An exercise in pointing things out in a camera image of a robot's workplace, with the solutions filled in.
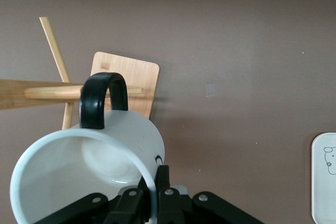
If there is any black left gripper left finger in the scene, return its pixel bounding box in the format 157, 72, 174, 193
39, 189, 145, 224

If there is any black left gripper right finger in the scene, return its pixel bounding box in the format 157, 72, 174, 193
156, 165, 263, 224

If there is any white mug black handle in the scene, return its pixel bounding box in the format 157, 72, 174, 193
9, 72, 166, 224

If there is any wooden cup rack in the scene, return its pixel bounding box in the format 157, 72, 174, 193
0, 16, 160, 130

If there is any cream rabbit print tray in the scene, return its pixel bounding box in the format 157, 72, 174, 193
311, 132, 336, 220

